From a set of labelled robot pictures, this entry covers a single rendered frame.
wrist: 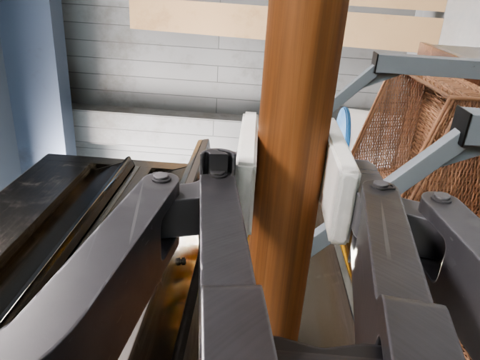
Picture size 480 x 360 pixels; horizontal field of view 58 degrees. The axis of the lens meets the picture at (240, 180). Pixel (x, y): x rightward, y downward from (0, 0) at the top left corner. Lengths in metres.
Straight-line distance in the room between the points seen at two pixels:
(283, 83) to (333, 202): 0.05
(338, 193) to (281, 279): 0.06
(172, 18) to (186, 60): 0.47
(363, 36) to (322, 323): 2.53
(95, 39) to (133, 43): 0.33
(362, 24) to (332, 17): 3.16
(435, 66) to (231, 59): 2.88
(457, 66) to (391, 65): 0.15
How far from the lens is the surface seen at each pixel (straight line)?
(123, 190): 1.66
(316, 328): 1.10
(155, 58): 3.94
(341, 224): 0.16
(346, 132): 3.18
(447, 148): 0.62
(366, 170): 0.18
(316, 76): 0.17
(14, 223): 1.54
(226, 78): 3.87
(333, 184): 0.16
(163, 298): 0.99
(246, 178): 0.15
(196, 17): 3.50
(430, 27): 3.38
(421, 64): 1.08
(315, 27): 0.16
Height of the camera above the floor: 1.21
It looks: 1 degrees up
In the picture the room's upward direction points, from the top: 86 degrees counter-clockwise
